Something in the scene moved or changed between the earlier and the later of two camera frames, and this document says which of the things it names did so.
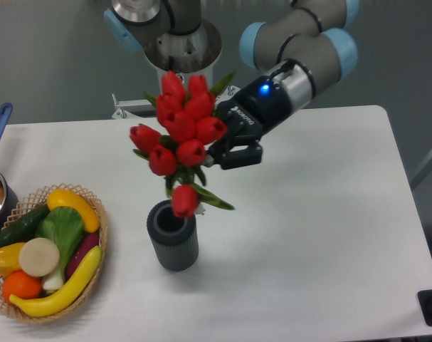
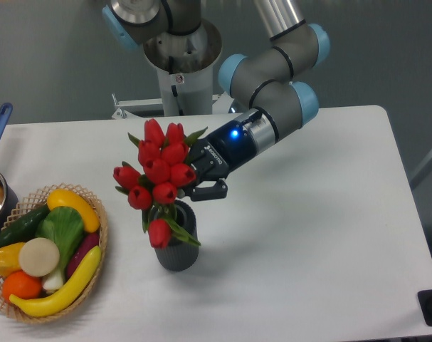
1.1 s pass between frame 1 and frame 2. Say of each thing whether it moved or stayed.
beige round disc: stayed
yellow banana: stayed
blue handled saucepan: stayed
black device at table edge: stayed
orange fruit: stayed
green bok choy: stayed
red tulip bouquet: moved
